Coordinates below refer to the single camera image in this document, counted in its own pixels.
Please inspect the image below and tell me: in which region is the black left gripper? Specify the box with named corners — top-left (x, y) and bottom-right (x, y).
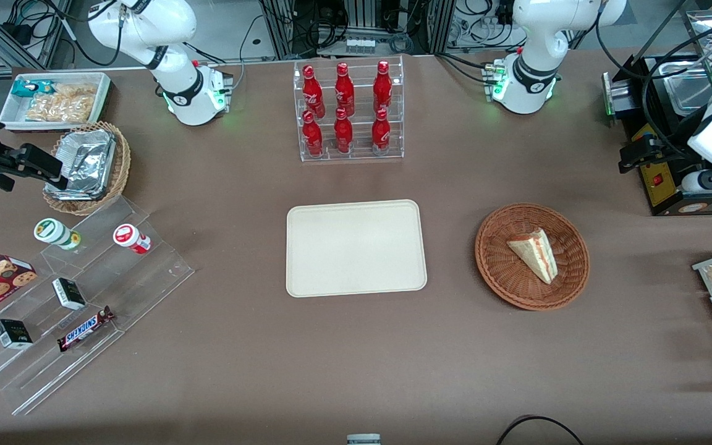
top-left (619, 138), bottom-right (703, 174)

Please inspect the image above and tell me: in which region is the triangular sandwich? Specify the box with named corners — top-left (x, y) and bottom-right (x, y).
top-left (507, 227), bottom-right (559, 285)

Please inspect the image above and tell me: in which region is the light wicker basket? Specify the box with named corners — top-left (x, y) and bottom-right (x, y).
top-left (43, 121), bottom-right (131, 216)

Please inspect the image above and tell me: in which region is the brown wicker basket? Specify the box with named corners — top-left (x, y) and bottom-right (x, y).
top-left (475, 203), bottom-right (590, 311)

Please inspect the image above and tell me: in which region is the beige plastic tray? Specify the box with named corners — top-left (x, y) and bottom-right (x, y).
top-left (286, 199), bottom-right (428, 299)

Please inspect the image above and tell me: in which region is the black hot food warmer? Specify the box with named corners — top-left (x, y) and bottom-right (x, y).
top-left (602, 9), bottom-right (712, 217)

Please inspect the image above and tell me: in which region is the white rectangular snack bin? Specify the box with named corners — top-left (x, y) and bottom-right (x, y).
top-left (0, 72), bottom-right (112, 132)

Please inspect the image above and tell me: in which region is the aluminium foil container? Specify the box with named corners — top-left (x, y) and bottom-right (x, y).
top-left (45, 129), bottom-right (116, 200)

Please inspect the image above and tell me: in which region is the green lidded cup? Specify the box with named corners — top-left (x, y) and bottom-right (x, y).
top-left (34, 218), bottom-right (82, 251)

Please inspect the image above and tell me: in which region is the clear bag of chips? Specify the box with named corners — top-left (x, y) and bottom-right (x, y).
top-left (25, 83), bottom-right (97, 123)

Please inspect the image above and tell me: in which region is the steel food pan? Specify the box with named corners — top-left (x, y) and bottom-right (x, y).
top-left (659, 60), bottom-right (712, 117)

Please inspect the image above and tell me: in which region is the teal snack packet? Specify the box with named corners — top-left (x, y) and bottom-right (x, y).
top-left (11, 79), bottom-right (54, 98)

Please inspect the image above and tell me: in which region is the red lidded cup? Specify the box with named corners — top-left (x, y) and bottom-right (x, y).
top-left (113, 224), bottom-right (151, 255)

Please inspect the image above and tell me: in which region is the small black box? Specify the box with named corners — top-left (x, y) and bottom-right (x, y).
top-left (0, 319), bottom-right (33, 350)
top-left (52, 278), bottom-right (87, 310)

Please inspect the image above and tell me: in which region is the clear acrylic stepped display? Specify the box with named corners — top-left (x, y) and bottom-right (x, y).
top-left (0, 197), bottom-right (195, 416)

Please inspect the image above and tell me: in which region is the Snickers chocolate bar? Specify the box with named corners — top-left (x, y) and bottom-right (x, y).
top-left (57, 306), bottom-right (116, 352)

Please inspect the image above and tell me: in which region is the red soda bottle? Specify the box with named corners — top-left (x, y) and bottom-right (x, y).
top-left (373, 61), bottom-right (392, 113)
top-left (302, 65), bottom-right (326, 118)
top-left (335, 62), bottom-right (355, 117)
top-left (302, 111), bottom-right (324, 156)
top-left (371, 108), bottom-right (391, 155)
top-left (334, 108), bottom-right (354, 154)

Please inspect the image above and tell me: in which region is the clear acrylic bottle rack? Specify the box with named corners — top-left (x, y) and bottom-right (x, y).
top-left (293, 56), bottom-right (405, 163)

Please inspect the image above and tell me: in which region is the aluminium equipment rack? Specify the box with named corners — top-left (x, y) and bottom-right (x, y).
top-left (260, 0), bottom-right (456, 59)

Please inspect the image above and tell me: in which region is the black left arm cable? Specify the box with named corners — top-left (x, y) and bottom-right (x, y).
top-left (594, 0), bottom-right (712, 149)

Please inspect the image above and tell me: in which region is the black base cable bundle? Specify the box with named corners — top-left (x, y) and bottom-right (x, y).
top-left (435, 53), bottom-right (493, 84)

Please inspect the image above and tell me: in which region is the black looped cable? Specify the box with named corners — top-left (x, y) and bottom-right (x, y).
top-left (495, 415), bottom-right (585, 445)

